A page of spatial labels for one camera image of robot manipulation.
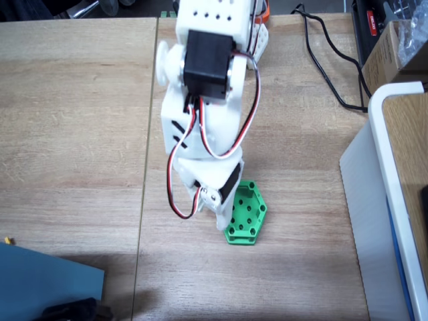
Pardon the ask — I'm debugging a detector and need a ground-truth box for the green hexagonal printed component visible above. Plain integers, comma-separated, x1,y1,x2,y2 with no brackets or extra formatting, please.
222,179,269,246

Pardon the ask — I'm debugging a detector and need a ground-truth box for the white ribbed container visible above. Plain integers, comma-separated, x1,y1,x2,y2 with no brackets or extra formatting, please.
339,81,428,321

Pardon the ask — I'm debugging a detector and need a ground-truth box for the black object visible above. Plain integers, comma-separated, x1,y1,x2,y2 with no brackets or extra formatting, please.
41,296,114,321

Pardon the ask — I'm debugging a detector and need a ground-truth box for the orange and black clamp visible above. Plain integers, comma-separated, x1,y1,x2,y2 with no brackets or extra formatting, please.
253,0,271,26

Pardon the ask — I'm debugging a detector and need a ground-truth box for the blue box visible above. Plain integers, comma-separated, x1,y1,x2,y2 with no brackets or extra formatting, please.
0,241,106,321

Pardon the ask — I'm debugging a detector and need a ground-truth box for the brown cardboard box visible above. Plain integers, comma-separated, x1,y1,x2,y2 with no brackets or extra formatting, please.
360,20,428,98

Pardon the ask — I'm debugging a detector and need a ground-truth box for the black device with red label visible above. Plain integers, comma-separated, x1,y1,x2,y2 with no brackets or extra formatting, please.
350,0,393,68

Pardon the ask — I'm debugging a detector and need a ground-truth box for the clear plastic bag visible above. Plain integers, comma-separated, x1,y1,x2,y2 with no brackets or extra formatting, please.
396,0,428,68

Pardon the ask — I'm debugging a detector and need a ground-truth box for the red white black servo cable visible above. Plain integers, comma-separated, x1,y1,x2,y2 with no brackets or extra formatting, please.
166,100,203,220

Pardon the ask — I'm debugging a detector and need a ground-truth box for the black power cable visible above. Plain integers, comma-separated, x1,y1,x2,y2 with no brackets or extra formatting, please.
290,3,372,113

